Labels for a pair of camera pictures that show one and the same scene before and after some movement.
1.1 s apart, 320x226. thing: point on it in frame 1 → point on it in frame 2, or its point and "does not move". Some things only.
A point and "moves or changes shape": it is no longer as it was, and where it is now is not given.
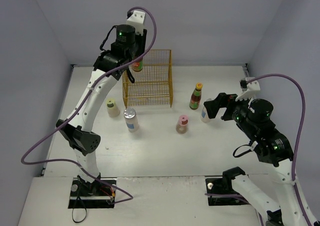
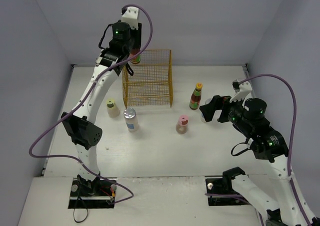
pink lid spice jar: [182, 125] does not move
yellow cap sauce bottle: [196, 97] does not move
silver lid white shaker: [130, 115] does not move
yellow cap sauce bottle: [137, 66] moves or changes shape
